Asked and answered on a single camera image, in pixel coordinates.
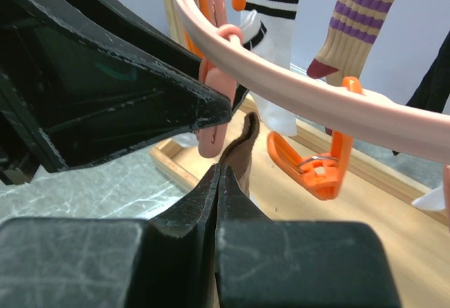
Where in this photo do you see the black thin striped sock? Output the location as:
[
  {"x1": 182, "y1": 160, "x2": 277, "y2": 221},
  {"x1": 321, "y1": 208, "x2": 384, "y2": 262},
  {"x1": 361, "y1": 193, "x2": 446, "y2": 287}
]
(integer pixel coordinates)
[{"x1": 231, "y1": 84, "x2": 249, "y2": 113}]

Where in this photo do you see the pink round clip hanger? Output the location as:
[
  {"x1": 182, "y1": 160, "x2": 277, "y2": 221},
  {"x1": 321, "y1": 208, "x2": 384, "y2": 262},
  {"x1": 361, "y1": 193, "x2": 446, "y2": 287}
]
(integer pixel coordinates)
[{"x1": 168, "y1": 0, "x2": 450, "y2": 202}]

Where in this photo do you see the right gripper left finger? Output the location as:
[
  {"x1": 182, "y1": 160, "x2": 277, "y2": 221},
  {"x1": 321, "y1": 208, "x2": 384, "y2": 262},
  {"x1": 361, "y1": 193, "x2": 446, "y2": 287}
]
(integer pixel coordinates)
[{"x1": 1, "y1": 165, "x2": 221, "y2": 307}]

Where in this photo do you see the brown sock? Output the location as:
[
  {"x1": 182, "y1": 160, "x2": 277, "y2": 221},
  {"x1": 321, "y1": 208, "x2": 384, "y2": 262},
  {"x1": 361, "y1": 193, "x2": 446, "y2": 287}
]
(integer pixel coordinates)
[{"x1": 219, "y1": 112, "x2": 260, "y2": 198}]

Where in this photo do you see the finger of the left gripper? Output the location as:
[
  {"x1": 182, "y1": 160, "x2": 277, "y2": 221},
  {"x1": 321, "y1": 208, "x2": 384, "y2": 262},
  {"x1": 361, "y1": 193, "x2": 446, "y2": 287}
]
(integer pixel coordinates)
[{"x1": 1, "y1": 0, "x2": 231, "y2": 185}]

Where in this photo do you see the beige purple striped sock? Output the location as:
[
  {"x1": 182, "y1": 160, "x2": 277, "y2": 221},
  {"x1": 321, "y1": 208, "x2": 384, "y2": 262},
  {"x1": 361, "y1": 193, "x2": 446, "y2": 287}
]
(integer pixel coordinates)
[{"x1": 307, "y1": 0, "x2": 394, "y2": 86}]

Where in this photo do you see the wooden hanger rack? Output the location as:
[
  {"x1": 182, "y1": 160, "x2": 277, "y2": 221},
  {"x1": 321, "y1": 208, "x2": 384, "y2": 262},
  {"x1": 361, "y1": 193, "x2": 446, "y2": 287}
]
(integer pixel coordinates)
[{"x1": 172, "y1": 0, "x2": 449, "y2": 307}]

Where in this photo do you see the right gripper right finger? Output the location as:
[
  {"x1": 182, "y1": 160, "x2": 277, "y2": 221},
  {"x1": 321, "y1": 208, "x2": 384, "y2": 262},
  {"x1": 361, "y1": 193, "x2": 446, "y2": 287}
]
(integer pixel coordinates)
[{"x1": 216, "y1": 166, "x2": 401, "y2": 307}]

